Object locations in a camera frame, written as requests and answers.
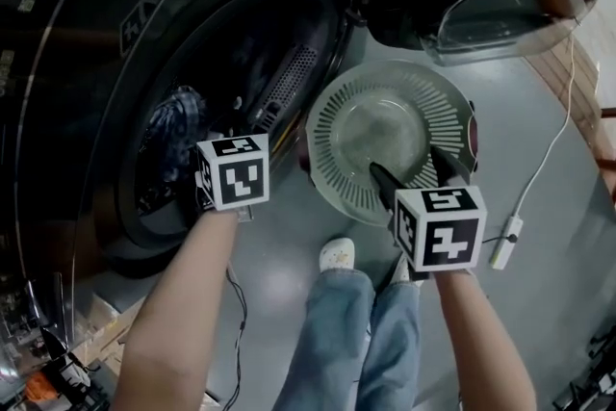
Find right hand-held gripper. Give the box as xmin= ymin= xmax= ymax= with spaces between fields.
xmin=367 ymin=143 xmax=487 ymax=283

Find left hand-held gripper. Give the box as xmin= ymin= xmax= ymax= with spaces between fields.
xmin=193 ymin=132 xmax=271 ymax=223

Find white slotted laundry basket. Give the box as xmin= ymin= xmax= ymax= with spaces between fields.
xmin=297 ymin=59 xmax=481 ymax=227

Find black washing machine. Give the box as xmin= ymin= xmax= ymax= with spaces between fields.
xmin=0 ymin=0 xmax=370 ymax=405

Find person's right forearm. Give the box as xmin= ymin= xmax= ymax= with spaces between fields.
xmin=431 ymin=268 xmax=539 ymax=411

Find person's left forearm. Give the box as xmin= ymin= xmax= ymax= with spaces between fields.
xmin=109 ymin=205 xmax=242 ymax=411

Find person's right white shoe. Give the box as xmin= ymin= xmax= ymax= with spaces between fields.
xmin=390 ymin=253 xmax=425 ymax=289

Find person's white shoe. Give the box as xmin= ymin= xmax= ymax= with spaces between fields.
xmin=318 ymin=235 xmax=357 ymax=274
xmin=390 ymin=253 xmax=425 ymax=289

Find person's left white shoe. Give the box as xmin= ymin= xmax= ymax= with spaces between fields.
xmin=318 ymin=235 xmax=357 ymax=274

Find white power strip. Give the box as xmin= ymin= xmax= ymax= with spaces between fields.
xmin=489 ymin=215 xmax=526 ymax=270

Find person's blue jeans legs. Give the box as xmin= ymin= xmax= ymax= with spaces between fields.
xmin=283 ymin=267 xmax=424 ymax=411

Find wooden floor platform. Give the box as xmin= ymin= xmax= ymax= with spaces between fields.
xmin=522 ymin=4 xmax=616 ymax=208

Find brown counter with white top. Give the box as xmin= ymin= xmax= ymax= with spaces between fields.
xmin=598 ymin=106 xmax=616 ymax=169

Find brown cardboard box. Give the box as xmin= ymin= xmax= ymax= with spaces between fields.
xmin=71 ymin=291 xmax=145 ymax=381

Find black metal rack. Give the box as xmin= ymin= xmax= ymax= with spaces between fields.
xmin=552 ymin=326 xmax=616 ymax=411

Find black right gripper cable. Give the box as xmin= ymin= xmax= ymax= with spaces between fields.
xmin=480 ymin=231 xmax=520 ymax=246

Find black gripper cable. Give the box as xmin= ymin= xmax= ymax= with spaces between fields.
xmin=224 ymin=262 xmax=250 ymax=411
xmin=480 ymin=231 xmax=520 ymax=246

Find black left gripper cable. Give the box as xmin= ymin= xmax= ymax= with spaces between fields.
xmin=224 ymin=262 xmax=250 ymax=411

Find white power cable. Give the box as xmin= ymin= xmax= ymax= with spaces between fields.
xmin=517 ymin=16 xmax=579 ymax=227

